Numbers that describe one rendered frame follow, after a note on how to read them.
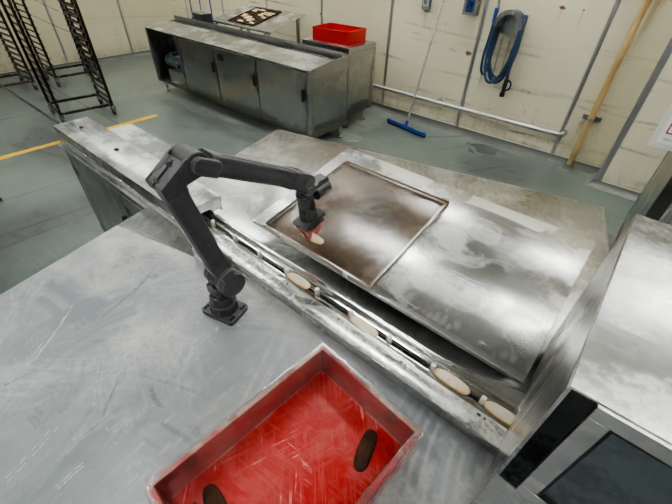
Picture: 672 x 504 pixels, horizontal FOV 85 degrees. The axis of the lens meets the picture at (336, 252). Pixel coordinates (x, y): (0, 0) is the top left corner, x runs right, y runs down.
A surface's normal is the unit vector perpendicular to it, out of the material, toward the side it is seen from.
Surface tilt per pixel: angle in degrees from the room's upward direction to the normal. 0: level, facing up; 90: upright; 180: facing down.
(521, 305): 10
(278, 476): 0
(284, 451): 0
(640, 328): 0
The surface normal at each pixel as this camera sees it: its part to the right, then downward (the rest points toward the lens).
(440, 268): -0.08, -0.67
